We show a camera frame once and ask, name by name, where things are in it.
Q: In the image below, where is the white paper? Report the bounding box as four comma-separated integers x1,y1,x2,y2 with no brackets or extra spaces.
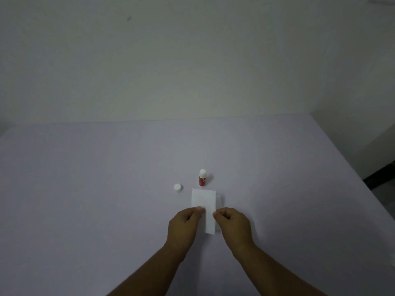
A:
191,188,224,235

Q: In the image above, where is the person's left hand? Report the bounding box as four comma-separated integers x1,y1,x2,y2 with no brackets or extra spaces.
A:
166,206,206,252

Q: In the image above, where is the person's right hand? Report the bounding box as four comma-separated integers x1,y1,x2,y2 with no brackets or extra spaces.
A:
213,207,254,252

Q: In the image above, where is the person's right forearm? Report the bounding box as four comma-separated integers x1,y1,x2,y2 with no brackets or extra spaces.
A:
235,240,329,296

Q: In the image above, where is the person's left forearm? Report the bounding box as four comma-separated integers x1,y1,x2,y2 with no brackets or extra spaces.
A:
106,240,189,296

